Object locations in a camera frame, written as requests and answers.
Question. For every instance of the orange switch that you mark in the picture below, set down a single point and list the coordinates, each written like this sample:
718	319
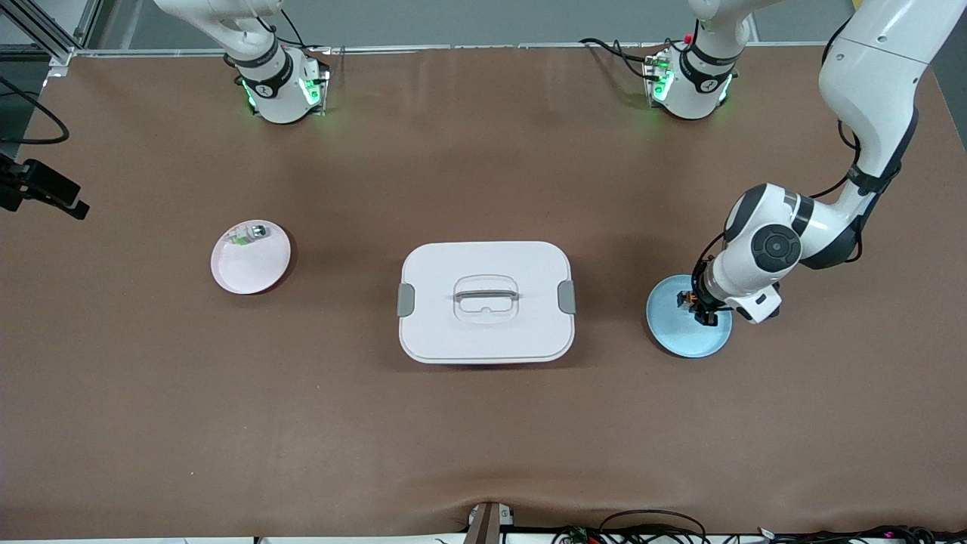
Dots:
689	301

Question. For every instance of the brown table mat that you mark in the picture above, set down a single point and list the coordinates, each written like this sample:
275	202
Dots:
483	438

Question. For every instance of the metal bracket at table edge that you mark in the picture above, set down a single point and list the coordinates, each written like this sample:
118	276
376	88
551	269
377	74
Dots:
487	525

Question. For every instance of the white lidded storage box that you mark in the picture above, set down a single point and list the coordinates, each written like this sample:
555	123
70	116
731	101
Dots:
483	336

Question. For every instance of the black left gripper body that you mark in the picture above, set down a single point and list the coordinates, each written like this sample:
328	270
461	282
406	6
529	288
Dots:
700	301

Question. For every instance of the green switch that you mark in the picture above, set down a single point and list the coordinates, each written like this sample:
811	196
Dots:
249	236

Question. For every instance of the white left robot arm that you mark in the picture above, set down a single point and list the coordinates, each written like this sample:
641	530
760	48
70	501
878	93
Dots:
869	75

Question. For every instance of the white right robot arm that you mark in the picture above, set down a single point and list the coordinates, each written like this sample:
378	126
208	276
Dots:
279	91

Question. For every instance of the light blue round plate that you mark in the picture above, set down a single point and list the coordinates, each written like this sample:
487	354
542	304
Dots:
680	338

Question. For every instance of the aluminium frame profile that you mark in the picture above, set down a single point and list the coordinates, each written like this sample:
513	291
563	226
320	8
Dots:
45	34

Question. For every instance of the pink round plate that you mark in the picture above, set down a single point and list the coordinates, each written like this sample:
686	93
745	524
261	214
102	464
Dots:
249	268

